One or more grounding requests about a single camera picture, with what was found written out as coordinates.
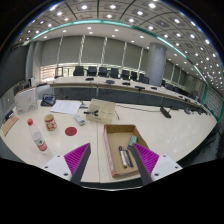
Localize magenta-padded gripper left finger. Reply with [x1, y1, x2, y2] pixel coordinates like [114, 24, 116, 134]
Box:
[42, 142, 92, 186]

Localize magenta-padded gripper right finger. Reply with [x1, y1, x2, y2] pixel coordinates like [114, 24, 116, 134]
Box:
[130, 142, 184, 186]

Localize clear red-capped water bottle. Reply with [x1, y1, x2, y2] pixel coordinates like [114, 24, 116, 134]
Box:
[26, 118, 50, 155]

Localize black marker pen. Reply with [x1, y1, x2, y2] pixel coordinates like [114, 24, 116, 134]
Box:
[118, 145, 128, 169]
[123, 146, 135, 169]

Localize small teal block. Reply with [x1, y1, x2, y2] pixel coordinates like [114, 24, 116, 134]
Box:
[128, 134, 139, 148]

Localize flat round red coaster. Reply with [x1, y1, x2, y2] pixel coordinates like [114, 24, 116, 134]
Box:
[64, 126, 78, 137]

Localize open brown cardboard box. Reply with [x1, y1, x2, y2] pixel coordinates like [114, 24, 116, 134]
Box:
[102, 124, 150, 178]

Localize white remote control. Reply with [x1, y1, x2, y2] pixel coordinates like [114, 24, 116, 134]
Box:
[73, 114, 87, 127]

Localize red floral cup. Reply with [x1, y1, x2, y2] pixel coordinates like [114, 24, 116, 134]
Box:
[43, 113, 58, 132]

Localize black clip tool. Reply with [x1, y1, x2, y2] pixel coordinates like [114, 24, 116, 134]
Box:
[83, 109, 100, 117]

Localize black conference microphone unit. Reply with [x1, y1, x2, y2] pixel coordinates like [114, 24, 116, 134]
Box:
[159, 106, 173, 119]
[3, 109, 15, 122]
[40, 93, 57, 108]

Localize white paper sheet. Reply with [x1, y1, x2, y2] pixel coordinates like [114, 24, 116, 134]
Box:
[49, 99, 83, 116]

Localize beige divided tray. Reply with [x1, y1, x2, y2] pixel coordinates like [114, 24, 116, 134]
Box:
[85, 98, 117, 125]

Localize flat brown cardboard piece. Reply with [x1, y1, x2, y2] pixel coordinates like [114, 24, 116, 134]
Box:
[0, 114, 20, 137]

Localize white printed carton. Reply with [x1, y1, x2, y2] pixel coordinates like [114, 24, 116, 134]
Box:
[13, 87, 39, 116]

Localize long curved conference desk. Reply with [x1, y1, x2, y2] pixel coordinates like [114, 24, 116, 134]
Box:
[49, 75, 208, 109]

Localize row of black chairs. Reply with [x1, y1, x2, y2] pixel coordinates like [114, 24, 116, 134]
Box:
[72, 65, 151, 84]

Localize grey round pillar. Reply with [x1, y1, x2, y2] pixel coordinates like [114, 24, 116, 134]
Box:
[145, 42, 168, 88]

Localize round ceiling lights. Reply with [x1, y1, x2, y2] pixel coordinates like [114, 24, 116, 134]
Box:
[19, 1, 221, 91]

